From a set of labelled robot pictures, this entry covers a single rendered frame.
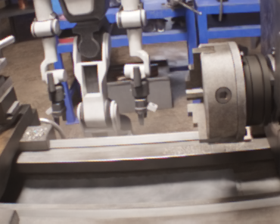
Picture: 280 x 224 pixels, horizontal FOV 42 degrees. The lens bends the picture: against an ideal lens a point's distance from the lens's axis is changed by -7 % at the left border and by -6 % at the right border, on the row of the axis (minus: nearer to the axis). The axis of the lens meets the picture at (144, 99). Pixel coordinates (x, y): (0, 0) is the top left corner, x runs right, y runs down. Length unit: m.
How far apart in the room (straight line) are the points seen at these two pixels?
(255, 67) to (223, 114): 0.14
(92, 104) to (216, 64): 1.09
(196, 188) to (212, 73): 0.48
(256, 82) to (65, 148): 0.70
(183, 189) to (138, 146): 0.20
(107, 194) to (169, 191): 0.20
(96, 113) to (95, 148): 0.61
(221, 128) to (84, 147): 0.57
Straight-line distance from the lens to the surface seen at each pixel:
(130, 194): 1.23
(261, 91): 0.89
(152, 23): 2.79
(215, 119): 0.85
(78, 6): 1.77
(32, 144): 1.33
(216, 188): 1.22
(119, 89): 3.03
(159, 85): 3.01
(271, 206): 1.01
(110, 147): 1.27
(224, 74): 0.85
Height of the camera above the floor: 1.54
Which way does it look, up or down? 28 degrees down
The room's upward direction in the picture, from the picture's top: 8 degrees counter-clockwise
